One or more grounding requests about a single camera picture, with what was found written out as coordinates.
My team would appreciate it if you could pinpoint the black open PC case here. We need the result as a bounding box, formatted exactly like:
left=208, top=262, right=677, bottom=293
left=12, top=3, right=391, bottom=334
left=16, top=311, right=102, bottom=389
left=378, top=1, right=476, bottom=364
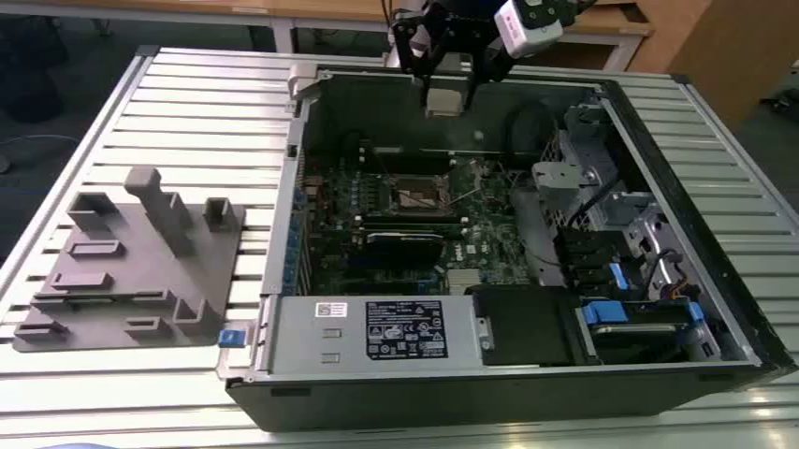
left=215, top=63, right=799, bottom=434

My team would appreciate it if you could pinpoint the coloured wire bundle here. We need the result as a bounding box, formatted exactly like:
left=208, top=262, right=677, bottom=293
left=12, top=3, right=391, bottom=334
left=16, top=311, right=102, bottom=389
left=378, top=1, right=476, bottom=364
left=662, top=275, right=699, bottom=301

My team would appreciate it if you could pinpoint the CPU socket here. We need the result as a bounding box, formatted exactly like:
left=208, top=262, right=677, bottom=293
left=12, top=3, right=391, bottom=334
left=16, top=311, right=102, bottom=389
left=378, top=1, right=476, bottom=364
left=386, top=173, right=458, bottom=217

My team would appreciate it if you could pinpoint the black plastic shroud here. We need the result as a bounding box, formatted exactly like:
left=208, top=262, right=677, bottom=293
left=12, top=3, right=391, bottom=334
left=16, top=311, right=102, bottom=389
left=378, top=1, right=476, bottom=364
left=471, top=284, right=592, bottom=369

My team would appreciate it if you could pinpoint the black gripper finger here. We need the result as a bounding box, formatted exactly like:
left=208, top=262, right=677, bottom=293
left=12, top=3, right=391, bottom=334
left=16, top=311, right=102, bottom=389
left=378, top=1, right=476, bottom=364
left=390, top=16, right=446, bottom=109
left=459, top=25, right=516, bottom=114

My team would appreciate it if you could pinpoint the hard disk in blue carrier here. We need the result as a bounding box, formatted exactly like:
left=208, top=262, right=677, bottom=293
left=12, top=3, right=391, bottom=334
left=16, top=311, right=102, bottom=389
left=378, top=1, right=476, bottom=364
left=576, top=298, right=711, bottom=364

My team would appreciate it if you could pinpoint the silver power supply unit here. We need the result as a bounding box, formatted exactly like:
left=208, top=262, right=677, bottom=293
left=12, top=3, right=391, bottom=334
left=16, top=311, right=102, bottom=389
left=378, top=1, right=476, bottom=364
left=248, top=294, right=495, bottom=375

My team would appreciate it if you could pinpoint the small silver heatsink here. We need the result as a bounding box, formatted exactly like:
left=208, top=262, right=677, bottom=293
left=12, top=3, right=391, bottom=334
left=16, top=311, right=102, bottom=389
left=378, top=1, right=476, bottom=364
left=446, top=268, right=486, bottom=286

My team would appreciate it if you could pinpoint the black graphics card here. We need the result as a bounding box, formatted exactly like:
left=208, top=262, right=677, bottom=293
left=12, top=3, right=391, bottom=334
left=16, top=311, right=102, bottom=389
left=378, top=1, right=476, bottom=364
left=364, top=230, right=446, bottom=277

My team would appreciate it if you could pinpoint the green motherboard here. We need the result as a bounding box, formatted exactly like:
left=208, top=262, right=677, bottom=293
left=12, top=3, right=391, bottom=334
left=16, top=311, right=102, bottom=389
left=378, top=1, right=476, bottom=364
left=299, top=139, right=544, bottom=297

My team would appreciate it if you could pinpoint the black drive bay block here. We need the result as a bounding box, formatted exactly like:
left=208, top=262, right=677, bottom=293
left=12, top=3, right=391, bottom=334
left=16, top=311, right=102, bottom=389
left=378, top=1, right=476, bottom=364
left=554, top=228, right=635, bottom=287

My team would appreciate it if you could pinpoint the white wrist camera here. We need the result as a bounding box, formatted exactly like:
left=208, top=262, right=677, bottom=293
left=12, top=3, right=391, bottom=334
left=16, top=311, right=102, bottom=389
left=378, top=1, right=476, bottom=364
left=492, top=0, right=567, bottom=60

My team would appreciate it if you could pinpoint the grey metal bracket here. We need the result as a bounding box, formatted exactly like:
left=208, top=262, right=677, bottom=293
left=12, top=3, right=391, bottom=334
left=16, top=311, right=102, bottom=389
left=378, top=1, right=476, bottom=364
left=532, top=160, right=599, bottom=203

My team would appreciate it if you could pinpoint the wooden desk white frame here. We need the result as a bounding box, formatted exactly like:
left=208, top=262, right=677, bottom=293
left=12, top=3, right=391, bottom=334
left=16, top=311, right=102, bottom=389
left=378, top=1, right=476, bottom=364
left=274, top=0, right=657, bottom=72
left=0, top=0, right=295, bottom=53

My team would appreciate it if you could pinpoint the grey parts rack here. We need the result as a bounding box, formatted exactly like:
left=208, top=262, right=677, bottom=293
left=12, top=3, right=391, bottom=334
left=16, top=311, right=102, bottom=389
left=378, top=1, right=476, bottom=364
left=10, top=167, right=248, bottom=355

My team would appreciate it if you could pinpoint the thick black cable loop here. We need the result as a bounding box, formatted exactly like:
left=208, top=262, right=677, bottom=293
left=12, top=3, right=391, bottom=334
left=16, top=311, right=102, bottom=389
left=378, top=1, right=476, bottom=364
left=503, top=100, right=560, bottom=165

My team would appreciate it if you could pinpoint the wooden cabinet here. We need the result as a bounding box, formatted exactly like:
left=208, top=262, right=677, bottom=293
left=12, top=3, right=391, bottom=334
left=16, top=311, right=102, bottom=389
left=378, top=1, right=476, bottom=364
left=646, top=0, right=799, bottom=130

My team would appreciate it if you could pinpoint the black power cable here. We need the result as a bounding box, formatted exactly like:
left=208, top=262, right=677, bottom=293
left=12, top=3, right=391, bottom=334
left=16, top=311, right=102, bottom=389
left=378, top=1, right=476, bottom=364
left=567, top=175, right=616, bottom=235

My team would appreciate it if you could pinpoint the silver CPU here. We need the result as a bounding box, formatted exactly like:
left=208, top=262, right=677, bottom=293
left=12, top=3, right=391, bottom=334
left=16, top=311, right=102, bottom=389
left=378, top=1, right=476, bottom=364
left=426, top=87, right=467, bottom=118

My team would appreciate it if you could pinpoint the metal wire locking lever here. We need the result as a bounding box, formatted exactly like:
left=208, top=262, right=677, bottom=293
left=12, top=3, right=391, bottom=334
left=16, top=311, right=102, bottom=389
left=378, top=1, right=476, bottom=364
left=366, top=138, right=398, bottom=184

